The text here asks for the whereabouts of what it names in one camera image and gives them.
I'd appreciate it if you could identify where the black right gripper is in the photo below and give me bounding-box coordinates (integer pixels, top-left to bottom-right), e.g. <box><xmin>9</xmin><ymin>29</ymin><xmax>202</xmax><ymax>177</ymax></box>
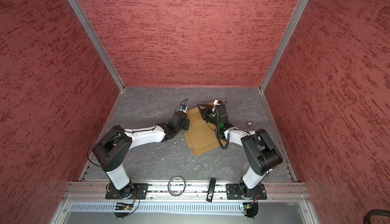
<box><xmin>197</xmin><ymin>104</ymin><xmax>221</xmax><ymax>128</ymax></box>

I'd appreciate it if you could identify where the aluminium corner post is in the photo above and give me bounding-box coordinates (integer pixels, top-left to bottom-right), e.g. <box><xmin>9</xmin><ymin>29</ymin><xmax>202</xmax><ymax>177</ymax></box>
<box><xmin>67</xmin><ymin>0</ymin><xmax>126</xmax><ymax>92</ymax></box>
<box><xmin>260</xmin><ymin>0</ymin><xmax>309</xmax><ymax>93</ymax></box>

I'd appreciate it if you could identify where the black cable bottom right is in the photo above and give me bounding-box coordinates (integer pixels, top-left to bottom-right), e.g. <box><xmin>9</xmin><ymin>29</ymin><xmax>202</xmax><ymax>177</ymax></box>
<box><xmin>363</xmin><ymin>209</ymin><xmax>390</xmax><ymax>224</ymax></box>

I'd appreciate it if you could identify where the black rectangular remote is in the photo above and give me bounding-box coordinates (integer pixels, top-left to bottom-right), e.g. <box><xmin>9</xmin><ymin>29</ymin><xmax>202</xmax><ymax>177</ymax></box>
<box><xmin>206</xmin><ymin>178</ymin><xmax>216</xmax><ymax>203</ymax></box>

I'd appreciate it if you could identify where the brown cardboard box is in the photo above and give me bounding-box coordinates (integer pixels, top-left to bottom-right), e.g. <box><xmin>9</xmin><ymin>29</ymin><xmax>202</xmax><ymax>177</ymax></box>
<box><xmin>184</xmin><ymin>104</ymin><xmax>229</xmax><ymax>156</ymax></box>

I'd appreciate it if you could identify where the aluminium front frame rail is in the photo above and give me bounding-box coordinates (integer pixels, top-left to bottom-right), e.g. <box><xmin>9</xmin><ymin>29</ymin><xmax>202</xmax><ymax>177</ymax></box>
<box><xmin>62</xmin><ymin>180</ymin><xmax>311</xmax><ymax>203</ymax></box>

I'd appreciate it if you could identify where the left rear aluminium corner post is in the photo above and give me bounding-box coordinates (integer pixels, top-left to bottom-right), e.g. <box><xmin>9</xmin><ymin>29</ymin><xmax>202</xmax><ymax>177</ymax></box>
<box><xmin>67</xmin><ymin>0</ymin><xmax>126</xmax><ymax>92</ymax></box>

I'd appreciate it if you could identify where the black cable ring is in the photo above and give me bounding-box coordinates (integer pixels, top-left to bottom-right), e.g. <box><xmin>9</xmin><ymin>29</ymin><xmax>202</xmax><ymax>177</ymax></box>
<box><xmin>167</xmin><ymin>176</ymin><xmax>186</xmax><ymax>197</ymax></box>

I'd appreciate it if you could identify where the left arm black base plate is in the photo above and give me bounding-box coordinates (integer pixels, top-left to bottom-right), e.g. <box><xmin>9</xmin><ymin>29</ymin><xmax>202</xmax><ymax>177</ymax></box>
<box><xmin>105</xmin><ymin>182</ymin><xmax>149</xmax><ymax>200</ymax></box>

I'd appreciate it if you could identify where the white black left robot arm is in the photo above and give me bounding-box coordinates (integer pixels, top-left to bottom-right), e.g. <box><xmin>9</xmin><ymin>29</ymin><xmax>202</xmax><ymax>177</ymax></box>
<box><xmin>91</xmin><ymin>110</ymin><xmax>190</xmax><ymax>194</ymax></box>

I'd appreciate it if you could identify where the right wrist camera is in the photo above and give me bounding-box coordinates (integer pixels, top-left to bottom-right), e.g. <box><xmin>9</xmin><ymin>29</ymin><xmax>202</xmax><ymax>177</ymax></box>
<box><xmin>213</xmin><ymin>100</ymin><xmax>223</xmax><ymax>106</ymax></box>

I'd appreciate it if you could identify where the right rear aluminium corner post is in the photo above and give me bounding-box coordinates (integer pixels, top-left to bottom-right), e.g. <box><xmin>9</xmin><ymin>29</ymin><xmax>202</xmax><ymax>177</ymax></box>
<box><xmin>260</xmin><ymin>0</ymin><xmax>309</xmax><ymax>93</ymax></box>

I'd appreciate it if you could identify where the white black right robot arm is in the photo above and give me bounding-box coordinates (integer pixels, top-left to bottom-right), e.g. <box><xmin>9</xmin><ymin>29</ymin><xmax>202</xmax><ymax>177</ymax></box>
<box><xmin>197</xmin><ymin>101</ymin><xmax>283</xmax><ymax>191</ymax></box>

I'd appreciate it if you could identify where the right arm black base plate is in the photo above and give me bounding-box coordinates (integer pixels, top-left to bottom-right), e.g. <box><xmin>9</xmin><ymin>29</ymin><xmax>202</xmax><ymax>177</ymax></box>
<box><xmin>225</xmin><ymin>183</ymin><xmax>267</xmax><ymax>200</ymax></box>

